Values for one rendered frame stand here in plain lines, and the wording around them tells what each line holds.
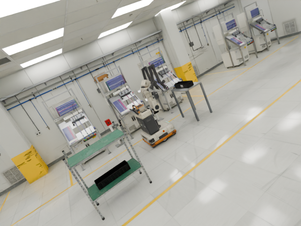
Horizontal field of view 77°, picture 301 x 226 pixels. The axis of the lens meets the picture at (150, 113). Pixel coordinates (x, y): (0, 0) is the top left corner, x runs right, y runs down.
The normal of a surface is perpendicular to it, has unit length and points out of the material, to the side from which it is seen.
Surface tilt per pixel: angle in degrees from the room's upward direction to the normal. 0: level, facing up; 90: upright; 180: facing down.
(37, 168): 90
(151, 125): 90
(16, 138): 90
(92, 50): 90
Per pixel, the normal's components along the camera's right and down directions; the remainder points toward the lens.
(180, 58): 0.43, 0.07
